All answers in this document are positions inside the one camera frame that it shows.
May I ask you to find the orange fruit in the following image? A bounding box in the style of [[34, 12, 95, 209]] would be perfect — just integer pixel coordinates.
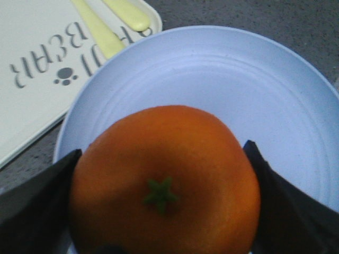
[[69, 106, 261, 253]]

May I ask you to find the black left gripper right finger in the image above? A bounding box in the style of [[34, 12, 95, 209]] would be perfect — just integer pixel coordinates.
[[243, 140, 338, 253]]

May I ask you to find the cream white tray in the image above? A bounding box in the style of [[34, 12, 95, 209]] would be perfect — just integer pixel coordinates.
[[1, 1, 163, 166]]

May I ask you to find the pale yellow utensil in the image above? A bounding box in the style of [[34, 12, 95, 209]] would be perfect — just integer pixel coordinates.
[[72, 0, 125, 59], [103, 0, 150, 32]]

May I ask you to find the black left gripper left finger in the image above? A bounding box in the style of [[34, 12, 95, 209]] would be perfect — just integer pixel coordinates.
[[1, 150, 82, 253]]

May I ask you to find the light blue plate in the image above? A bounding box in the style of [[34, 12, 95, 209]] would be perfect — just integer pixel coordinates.
[[55, 26, 338, 213]]

